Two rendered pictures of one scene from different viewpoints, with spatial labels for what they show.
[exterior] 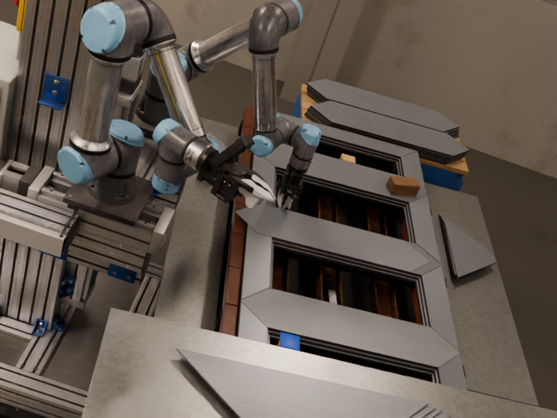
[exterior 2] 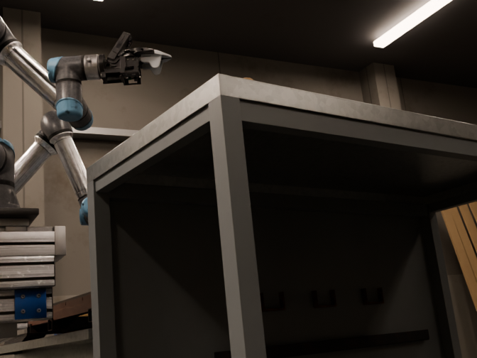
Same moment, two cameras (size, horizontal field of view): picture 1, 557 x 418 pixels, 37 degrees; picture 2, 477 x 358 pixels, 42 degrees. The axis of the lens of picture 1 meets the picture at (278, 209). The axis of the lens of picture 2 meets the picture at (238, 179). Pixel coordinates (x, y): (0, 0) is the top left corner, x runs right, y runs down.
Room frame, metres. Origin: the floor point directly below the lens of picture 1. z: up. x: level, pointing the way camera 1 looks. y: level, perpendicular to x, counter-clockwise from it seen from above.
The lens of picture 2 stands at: (0.03, 0.61, 0.59)
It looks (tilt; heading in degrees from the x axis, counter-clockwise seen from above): 15 degrees up; 334
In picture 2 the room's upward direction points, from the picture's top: 6 degrees counter-clockwise
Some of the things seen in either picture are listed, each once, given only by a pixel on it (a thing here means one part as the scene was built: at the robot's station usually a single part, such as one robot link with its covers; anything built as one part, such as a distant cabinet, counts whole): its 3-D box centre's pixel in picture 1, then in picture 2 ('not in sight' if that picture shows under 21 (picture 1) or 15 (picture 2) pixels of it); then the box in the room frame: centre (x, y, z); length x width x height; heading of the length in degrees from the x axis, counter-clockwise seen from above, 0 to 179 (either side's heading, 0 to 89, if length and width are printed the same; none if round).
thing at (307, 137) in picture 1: (306, 141); not in sight; (2.50, -0.01, 1.15); 0.09 x 0.08 x 0.11; 75
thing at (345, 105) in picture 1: (385, 121); not in sight; (3.52, -0.32, 0.82); 0.80 x 0.40 x 0.06; 101
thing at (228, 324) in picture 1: (238, 224); (96, 302); (2.40, 0.12, 0.80); 1.62 x 0.04 x 0.06; 11
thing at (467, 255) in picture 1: (468, 250); not in sight; (2.82, -0.77, 0.77); 0.45 x 0.20 x 0.04; 11
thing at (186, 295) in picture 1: (201, 211); (47, 344); (2.57, 0.27, 0.66); 1.30 x 0.20 x 0.03; 11
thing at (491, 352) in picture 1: (471, 280); not in sight; (2.68, -0.80, 0.73); 1.20 x 0.26 x 0.03; 11
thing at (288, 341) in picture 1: (288, 343); not in sight; (1.83, -0.17, 0.88); 0.06 x 0.06 x 0.02; 11
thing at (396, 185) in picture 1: (403, 186); not in sight; (2.93, -0.44, 0.87); 0.12 x 0.06 x 0.05; 119
